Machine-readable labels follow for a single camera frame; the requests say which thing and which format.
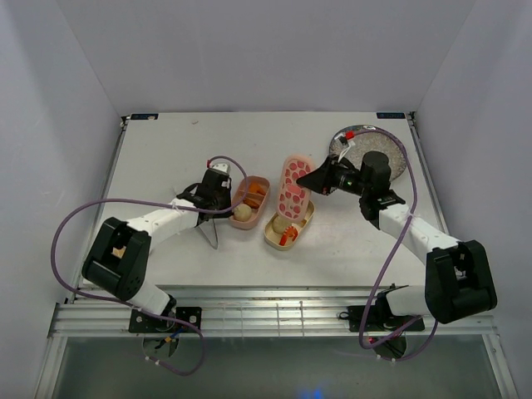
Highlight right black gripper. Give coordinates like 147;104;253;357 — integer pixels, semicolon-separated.
296;155;369;198

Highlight metal tongs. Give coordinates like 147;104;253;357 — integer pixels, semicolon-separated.
172;186;220;250

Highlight pink perforated lid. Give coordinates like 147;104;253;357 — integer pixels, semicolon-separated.
276;155;315;223

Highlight rice ball toy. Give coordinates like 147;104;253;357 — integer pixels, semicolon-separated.
272;216;291;234
234;204;253;222

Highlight orange fried shrimp toy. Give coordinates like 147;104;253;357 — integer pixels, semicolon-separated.
249;182;267;196

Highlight pink lunch box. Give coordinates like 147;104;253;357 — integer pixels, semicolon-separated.
229;175;270;230

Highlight yellow lunch box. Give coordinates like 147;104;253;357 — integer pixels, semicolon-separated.
264;201;315;251

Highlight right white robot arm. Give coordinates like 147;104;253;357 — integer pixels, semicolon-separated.
297;151;498;330

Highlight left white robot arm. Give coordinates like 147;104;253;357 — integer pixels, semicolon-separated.
81;163;232;333

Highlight grey speckled plate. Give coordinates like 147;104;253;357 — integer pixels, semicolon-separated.
328;125;406;181

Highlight right blue table label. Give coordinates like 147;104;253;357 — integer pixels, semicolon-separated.
376;112;406;120

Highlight blue table label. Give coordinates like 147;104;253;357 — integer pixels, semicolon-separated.
130;113;159;121
376;112;406;120

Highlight left blue table label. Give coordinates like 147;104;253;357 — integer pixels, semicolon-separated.
130;113;159;121

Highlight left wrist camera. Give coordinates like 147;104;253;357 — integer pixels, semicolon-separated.
208;160;231;175

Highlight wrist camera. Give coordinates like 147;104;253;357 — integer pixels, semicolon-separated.
208;160;231;175
337;130;357;162

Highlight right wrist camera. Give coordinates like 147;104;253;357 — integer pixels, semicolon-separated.
337;130;357;162

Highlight aluminium frame rail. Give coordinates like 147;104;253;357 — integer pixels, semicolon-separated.
47;286;498;338

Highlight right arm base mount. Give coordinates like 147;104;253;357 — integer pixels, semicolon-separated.
337;305;425;333

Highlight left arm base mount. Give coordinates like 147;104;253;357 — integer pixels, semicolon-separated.
128;305;204;334

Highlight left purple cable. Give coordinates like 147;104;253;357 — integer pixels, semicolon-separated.
50;155;250;377

